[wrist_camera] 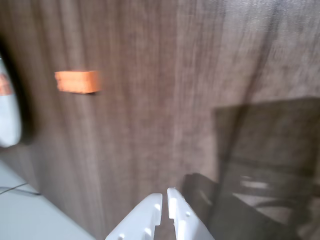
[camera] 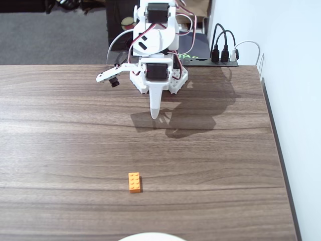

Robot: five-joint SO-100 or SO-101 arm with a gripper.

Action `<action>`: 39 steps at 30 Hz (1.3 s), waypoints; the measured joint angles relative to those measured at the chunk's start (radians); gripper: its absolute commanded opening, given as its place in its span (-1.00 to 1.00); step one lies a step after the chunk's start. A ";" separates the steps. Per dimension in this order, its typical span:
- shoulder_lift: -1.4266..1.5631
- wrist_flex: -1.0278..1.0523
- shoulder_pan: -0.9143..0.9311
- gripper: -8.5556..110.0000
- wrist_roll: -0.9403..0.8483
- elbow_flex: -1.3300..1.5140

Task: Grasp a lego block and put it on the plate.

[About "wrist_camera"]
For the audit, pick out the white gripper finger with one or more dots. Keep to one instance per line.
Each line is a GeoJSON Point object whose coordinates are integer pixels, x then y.
{"type": "Point", "coordinates": [185, 222]}
{"type": "Point", "coordinates": [140, 220]}

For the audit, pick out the orange lego block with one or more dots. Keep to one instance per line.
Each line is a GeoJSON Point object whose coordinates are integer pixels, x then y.
{"type": "Point", "coordinates": [3, 85]}
{"type": "Point", "coordinates": [77, 82]}

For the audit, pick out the white round plate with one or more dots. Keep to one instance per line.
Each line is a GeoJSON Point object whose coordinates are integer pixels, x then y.
{"type": "Point", "coordinates": [8, 120]}

